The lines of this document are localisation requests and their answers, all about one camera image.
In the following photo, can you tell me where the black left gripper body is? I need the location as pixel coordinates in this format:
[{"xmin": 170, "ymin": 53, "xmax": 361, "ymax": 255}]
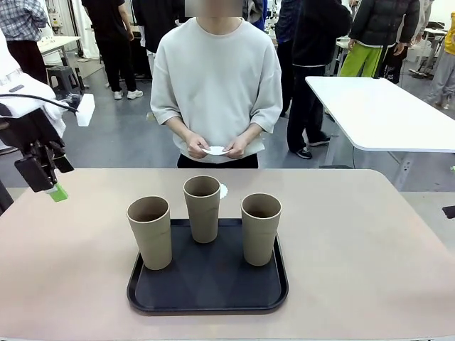
[{"xmin": 0, "ymin": 106, "xmax": 66, "ymax": 158}]

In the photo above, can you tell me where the tall beige cup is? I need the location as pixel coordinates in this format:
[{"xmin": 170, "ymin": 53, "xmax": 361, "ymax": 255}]
[
  {"xmin": 240, "ymin": 193, "xmax": 282, "ymax": 267},
  {"xmin": 127, "ymin": 195, "xmax": 173, "ymax": 271},
  {"xmin": 183, "ymin": 175, "xmax": 222, "ymax": 244}
]

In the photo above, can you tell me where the person's right forearm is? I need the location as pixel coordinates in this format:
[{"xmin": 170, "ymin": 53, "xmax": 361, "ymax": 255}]
[{"xmin": 166, "ymin": 117, "xmax": 196, "ymax": 144}]

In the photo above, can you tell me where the person's left forearm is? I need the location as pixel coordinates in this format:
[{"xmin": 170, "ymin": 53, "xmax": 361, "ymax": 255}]
[{"xmin": 234, "ymin": 122, "xmax": 264, "ymax": 146}]

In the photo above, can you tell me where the person's right hand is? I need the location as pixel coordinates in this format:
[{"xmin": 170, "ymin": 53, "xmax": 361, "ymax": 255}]
[{"xmin": 185, "ymin": 136, "xmax": 212, "ymax": 160}]

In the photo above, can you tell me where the person's left hand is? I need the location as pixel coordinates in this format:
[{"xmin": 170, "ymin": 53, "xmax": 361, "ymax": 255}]
[{"xmin": 223, "ymin": 136, "xmax": 250, "ymax": 160}]

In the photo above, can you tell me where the grey plastic stool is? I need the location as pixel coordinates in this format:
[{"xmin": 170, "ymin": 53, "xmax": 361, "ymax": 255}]
[{"xmin": 45, "ymin": 65, "xmax": 85, "ymax": 102}]

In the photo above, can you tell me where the small white background table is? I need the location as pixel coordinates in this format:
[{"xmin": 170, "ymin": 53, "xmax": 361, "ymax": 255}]
[{"xmin": 37, "ymin": 35, "xmax": 83, "ymax": 67}]

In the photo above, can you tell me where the person in plaid shirt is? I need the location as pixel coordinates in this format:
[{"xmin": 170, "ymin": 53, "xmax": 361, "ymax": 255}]
[{"xmin": 0, "ymin": 0, "xmax": 50, "ymax": 85}]

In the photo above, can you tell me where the person with white sneakers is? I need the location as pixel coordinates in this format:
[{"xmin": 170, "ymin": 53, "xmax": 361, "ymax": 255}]
[{"xmin": 81, "ymin": 0, "xmax": 144, "ymax": 101}]

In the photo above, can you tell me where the large white table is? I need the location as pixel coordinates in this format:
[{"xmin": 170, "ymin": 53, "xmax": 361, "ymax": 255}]
[{"xmin": 304, "ymin": 75, "xmax": 455, "ymax": 154}]

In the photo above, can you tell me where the person in yellow top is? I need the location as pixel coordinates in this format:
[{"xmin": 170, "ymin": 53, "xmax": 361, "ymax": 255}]
[{"xmin": 424, "ymin": 12, "xmax": 455, "ymax": 110}]

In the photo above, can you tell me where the bystander in black top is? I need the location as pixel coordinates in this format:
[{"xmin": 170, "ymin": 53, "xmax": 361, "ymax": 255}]
[{"xmin": 133, "ymin": 0, "xmax": 188, "ymax": 79}]

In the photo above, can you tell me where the person in grey sweater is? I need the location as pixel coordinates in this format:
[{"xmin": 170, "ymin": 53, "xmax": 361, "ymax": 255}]
[{"xmin": 149, "ymin": 0, "xmax": 284, "ymax": 170}]

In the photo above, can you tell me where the black plastic serving tray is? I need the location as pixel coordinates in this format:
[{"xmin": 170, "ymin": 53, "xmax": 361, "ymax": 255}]
[{"xmin": 127, "ymin": 218, "xmax": 289, "ymax": 316}]

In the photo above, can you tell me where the person in black coat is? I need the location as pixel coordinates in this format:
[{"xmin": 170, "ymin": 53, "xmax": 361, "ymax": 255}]
[{"xmin": 286, "ymin": 0, "xmax": 353, "ymax": 160}]

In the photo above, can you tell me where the person in neon green trousers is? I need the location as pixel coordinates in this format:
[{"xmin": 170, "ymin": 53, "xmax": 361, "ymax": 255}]
[{"xmin": 339, "ymin": 0, "xmax": 422, "ymax": 79}]

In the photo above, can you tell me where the person in blue checked jacket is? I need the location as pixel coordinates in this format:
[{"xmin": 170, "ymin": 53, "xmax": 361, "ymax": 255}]
[{"xmin": 275, "ymin": 0, "xmax": 296, "ymax": 118}]

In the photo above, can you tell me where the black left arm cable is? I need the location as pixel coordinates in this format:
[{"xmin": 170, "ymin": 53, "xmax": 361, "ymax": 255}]
[{"xmin": 0, "ymin": 92, "xmax": 80, "ymax": 114}]

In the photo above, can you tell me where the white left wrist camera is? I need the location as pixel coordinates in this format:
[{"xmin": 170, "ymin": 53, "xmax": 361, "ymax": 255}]
[{"xmin": 75, "ymin": 93, "xmax": 96, "ymax": 128}]

